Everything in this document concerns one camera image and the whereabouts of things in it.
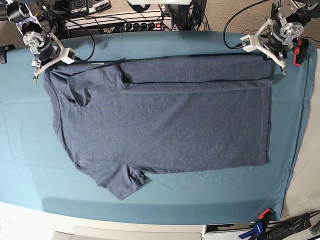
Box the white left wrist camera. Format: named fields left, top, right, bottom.
left=240, top=34, right=259, bottom=53

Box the black clamp left edge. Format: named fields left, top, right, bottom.
left=0, top=44, right=16, bottom=65

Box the blue orange clamp bottom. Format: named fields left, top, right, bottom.
left=238, top=208, right=273, bottom=240

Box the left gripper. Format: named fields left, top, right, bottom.
left=259, top=32, right=288, bottom=61

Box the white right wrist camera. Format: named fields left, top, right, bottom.
left=59, top=47, right=76, bottom=65

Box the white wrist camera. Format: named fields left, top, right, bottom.
left=240, top=34, right=259, bottom=53
left=59, top=47, right=76, bottom=65

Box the white power strip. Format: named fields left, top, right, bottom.
left=65, top=15, right=175, bottom=34

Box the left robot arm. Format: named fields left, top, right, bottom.
left=259, top=0, right=320, bottom=66

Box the black plastic bag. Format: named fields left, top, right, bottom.
left=259, top=210, right=320, bottom=240

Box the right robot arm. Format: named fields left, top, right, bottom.
left=5, top=0, right=63, bottom=82

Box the orange black clamp right edge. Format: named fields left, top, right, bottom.
left=293, top=38, right=309, bottom=66

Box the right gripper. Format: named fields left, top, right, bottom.
left=31, top=41, right=58, bottom=83

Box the blue-grey heathered T-shirt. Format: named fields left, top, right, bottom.
left=43, top=55, right=273, bottom=200

